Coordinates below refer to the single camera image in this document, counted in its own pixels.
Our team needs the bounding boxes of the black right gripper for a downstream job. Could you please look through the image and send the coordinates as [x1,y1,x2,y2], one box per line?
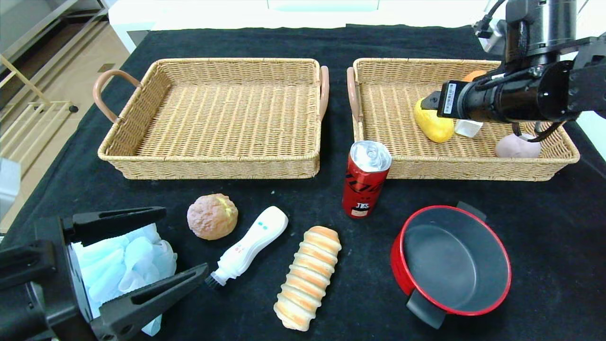
[420,80,497,119]

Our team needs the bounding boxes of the pale pink round bun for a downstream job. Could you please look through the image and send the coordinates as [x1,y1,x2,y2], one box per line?
[495,134,542,159]

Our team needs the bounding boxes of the black braided cable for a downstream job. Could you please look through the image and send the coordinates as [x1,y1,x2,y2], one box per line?
[511,121,566,143]

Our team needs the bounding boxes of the wicker basket with brown handles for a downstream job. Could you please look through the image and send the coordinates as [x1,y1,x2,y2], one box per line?
[93,58,330,180]
[347,58,580,182]

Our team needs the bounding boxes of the light blue bath pouf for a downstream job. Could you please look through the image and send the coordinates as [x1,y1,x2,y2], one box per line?
[71,223,178,337]

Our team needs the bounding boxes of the red pot with black handles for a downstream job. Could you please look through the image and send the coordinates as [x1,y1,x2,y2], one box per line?
[390,201,512,330]

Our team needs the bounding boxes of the small white milk carton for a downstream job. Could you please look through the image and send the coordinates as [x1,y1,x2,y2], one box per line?
[454,118,483,138]

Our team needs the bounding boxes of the yellow mango toy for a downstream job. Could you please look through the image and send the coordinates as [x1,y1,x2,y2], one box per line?
[414,97,455,144]

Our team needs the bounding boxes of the light wooden wheeled rack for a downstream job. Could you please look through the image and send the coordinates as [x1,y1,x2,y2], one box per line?
[0,54,80,162]

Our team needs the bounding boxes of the brown crusty round bun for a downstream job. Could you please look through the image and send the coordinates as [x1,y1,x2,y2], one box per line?
[187,193,239,241]

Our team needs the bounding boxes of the white handheld brush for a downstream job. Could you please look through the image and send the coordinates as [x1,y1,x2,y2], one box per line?
[205,206,289,290]

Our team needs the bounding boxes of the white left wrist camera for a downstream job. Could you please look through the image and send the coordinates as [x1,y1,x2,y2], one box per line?
[0,159,22,219]

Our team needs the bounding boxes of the black camera cable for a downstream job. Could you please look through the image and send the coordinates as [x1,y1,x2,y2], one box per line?
[475,0,508,38]

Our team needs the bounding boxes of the long striped bread roll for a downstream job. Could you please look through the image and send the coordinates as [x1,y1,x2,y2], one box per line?
[274,226,342,332]

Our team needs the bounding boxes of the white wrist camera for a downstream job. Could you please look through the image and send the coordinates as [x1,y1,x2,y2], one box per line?
[0,159,22,219]
[473,19,507,53]

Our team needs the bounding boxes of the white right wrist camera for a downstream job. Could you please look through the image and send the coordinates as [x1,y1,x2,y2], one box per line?
[473,19,507,53]

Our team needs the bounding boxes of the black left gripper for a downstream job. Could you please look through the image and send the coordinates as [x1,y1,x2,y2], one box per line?
[0,206,209,341]

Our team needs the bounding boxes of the red soda can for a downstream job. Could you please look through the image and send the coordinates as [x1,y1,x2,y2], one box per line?
[342,140,392,219]

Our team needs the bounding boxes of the grey low shelf unit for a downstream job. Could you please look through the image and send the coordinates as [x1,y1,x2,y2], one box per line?
[0,0,112,62]

